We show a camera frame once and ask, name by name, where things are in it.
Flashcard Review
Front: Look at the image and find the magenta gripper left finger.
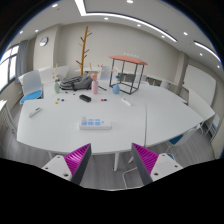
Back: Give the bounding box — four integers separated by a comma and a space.
42, 144, 92, 185

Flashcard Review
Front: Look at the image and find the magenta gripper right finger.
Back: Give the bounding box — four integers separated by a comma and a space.
131, 143, 182, 185

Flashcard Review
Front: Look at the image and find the white charger plug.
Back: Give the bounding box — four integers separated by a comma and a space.
81, 116, 87, 125

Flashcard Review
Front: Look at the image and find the white chair right side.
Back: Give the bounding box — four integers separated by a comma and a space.
165, 128, 201, 158

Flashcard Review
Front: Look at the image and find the white remote control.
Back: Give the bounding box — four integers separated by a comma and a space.
28, 107, 42, 118

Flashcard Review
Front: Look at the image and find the black rectangular box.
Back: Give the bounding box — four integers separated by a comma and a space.
79, 95, 91, 102

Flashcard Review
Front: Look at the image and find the white flat device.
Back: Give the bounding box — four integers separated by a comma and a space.
121, 98, 132, 106

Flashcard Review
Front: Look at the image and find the green vase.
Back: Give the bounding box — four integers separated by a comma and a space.
54, 79, 60, 94

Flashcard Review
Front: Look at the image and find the blue vase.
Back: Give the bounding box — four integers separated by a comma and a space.
112, 75, 120, 94

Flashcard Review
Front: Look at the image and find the grey backpack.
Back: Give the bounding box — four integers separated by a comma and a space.
60, 76, 92, 91

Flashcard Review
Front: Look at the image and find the pink vase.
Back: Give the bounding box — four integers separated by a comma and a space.
90, 73, 98, 94

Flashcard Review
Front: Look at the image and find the white chair blue seat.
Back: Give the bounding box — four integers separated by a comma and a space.
20, 70, 43, 104

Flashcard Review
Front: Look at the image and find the white whiteboard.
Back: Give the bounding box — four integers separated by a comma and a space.
183, 65, 216, 105

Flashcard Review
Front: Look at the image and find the grey curtain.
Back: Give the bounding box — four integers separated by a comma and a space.
15, 40, 28, 83

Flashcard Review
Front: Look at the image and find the wooden coat tree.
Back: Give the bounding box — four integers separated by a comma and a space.
76, 26, 92, 76

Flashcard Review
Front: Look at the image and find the black frame orange-top stand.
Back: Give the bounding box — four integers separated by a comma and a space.
109, 55, 147, 95

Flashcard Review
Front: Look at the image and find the round wall clock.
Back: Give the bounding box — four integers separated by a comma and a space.
39, 37, 49, 47

